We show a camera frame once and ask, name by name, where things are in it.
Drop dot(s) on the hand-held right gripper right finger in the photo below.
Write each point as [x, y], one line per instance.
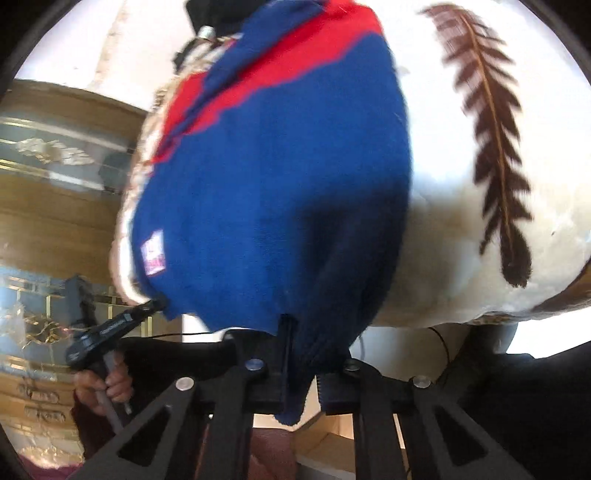
[369, 392]

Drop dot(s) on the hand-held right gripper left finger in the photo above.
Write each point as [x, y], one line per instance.
[240, 383]

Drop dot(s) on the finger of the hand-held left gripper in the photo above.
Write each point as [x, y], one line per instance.
[147, 309]

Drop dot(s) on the blue and red knit sweater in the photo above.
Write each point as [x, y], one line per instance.
[277, 207]

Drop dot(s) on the person's left forearm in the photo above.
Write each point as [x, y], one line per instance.
[90, 438]

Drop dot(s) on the person's left hand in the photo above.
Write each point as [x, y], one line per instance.
[117, 385]

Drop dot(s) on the wooden wardrobe with glass doors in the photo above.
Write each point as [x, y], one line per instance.
[51, 207]

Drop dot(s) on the person's dark clothing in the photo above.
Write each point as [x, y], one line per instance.
[531, 415]

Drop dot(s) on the leaf printed cream blanket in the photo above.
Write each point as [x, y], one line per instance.
[461, 207]

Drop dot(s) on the black cloth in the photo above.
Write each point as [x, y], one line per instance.
[212, 11]

